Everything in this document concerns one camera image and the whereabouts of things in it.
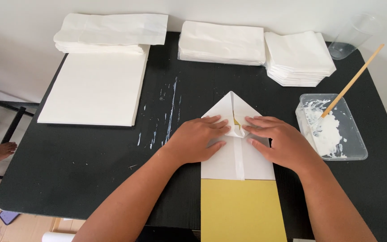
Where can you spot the white paper bag with tip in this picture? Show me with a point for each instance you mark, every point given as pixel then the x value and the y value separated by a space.
pixel 222 168

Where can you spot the stack of large white sheets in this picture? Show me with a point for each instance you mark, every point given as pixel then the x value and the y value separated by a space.
pixel 92 89

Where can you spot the wooden glue stick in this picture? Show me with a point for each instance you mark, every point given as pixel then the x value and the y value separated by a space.
pixel 353 80

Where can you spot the person's left hand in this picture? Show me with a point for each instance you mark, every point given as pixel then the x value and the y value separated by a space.
pixel 193 139

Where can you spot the stack of small folded bags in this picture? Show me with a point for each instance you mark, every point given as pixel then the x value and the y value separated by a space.
pixel 297 55

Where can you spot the clear plastic cup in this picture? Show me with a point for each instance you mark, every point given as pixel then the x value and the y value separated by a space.
pixel 348 40

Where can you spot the purple phone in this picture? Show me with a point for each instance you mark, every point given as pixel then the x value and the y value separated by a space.
pixel 8 217

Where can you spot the white glue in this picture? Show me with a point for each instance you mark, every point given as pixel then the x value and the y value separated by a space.
pixel 328 132

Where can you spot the person's right hand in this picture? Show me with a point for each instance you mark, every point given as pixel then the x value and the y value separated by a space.
pixel 284 144

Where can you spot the black metal frame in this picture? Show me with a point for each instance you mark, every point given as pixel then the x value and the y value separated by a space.
pixel 10 129

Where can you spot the stack of crumpled white bags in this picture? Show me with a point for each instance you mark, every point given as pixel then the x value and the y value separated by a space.
pixel 113 30

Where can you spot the yellow cardboard template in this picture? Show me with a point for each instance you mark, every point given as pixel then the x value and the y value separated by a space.
pixel 242 211

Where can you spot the clear plastic glue container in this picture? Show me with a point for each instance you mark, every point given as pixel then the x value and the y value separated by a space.
pixel 354 134

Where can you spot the stack of flat white bags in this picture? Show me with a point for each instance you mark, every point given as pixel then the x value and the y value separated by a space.
pixel 222 42

